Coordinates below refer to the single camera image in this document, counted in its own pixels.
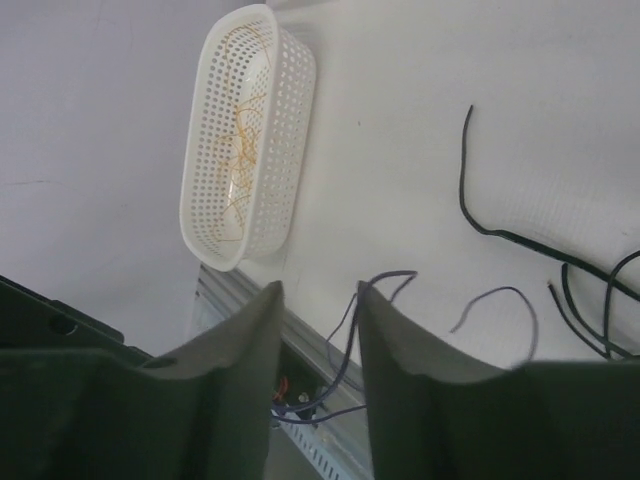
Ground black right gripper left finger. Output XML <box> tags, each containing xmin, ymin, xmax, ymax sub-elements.
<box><xmin>1</xmin><ymin>282</ymin><xmax>284</xmax><ymax>479</ymax></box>

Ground black ribbon cable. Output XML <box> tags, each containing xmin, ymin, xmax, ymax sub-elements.
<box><xmin>458</xmin><ymin>104</ymin><xmax>640</xmax><ymax>360</ymax></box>

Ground yellow wire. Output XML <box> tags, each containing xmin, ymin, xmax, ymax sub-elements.
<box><xmin>219</xmin><ymin>27</ymin><xmax>276</xmax><ymax>121</ymax></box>
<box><xmin>212</xmin><ymin>89</ymin><xmax>266</xmax><ymax>246</ymax></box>

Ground white oval basket left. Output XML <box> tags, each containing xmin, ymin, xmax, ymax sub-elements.
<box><xmin>179</xmin><ymin>4</ymin><xmax>316</xmax><ymax>272</ymax></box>

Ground aluminium mounting rail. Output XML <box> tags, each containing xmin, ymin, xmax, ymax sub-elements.
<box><xmin>188</xmin><ymin>265</ymin><xmax>373</xmax><ymax>479</ymax></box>

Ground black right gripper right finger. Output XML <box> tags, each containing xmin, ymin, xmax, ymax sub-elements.
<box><xmin>357</xmin><ymin>284</ymin><xmax>639</xmax><ymax>479</ymax></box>

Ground white slotted cable duct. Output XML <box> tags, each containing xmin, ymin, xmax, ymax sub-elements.
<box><xmin>278</xmin><ymin>422</ymin><xmax>353</xmax><ymax>480</ymax></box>

